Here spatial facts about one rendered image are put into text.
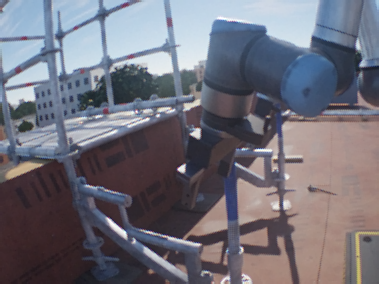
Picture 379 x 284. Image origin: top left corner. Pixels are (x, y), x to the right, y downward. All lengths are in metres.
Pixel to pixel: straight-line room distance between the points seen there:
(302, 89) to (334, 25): 0.17
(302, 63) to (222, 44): 0.14
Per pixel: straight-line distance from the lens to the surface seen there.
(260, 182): 2.02
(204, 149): 0.48
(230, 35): 0.42
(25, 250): 1.41
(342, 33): 0.47
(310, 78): 0.35
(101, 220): 1.29
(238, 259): 0.96
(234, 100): 0.45
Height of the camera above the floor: 0.99
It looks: 13 degrees down
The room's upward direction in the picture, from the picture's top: 8 degrees counter-clockwise
